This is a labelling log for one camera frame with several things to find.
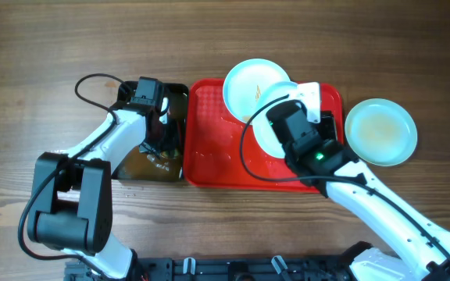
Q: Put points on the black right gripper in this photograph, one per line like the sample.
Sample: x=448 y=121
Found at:
x=326 y=119

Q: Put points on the pale plate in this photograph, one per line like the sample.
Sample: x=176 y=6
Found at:
x=381 y=132

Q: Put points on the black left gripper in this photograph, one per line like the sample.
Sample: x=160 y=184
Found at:
x=172 y=139

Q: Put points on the red plastic tray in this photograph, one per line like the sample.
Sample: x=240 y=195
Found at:
x=211 y=151

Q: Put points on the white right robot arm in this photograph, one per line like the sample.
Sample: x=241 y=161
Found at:
x=341 y=175

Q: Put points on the plate with brown smear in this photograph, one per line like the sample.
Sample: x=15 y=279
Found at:
x=263 y=132

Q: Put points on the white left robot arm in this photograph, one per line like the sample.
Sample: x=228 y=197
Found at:
x=70 y=209

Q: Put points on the black water basin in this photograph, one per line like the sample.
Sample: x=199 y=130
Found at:
x=142 y=162

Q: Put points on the plate with ketchup streak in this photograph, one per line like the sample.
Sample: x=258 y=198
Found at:
x=245 y=83

